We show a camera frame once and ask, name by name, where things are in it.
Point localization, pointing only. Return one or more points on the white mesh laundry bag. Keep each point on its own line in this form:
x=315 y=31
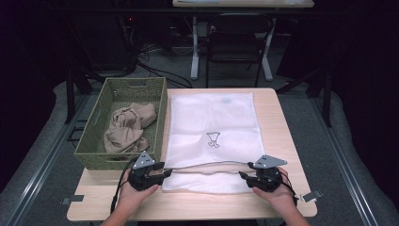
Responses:
x=213 y=125

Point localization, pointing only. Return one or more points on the black floor bracket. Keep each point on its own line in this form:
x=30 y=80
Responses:
x=75 y=130

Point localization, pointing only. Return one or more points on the grey tape strip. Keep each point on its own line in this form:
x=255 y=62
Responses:
x=312 y=196
x=73 y=199

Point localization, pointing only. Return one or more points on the white-legged desk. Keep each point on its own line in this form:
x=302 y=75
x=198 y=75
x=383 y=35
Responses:
x=195 y=47

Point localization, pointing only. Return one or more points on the black metal stand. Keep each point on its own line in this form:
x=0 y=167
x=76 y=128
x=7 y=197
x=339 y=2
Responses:
x=326 y=94
x=70 y=94

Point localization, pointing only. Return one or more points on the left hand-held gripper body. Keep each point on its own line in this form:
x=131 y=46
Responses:
x=141 y=180

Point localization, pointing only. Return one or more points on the black computer tower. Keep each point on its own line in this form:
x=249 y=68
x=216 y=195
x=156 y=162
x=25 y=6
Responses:
x=106 y=40

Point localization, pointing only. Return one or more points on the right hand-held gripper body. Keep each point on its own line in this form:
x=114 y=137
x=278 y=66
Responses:
x=266 y=179

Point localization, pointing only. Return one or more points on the black chair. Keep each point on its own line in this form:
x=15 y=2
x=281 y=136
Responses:
x=233 y=44

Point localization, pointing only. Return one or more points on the metal floor rail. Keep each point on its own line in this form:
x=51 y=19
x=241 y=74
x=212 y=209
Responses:
x=40 y=166
x=342 y=157

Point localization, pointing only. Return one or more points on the person's right hand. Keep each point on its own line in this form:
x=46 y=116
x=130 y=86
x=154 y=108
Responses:
x=277 y=197

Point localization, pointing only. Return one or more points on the green woven basket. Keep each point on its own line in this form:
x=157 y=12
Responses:
x=125 y=88

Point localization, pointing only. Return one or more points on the person's left hand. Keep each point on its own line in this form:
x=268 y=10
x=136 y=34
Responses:
x=133 y=197

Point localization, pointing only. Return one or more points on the beige garment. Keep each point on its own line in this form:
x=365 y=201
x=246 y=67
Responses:
x=128 y=128

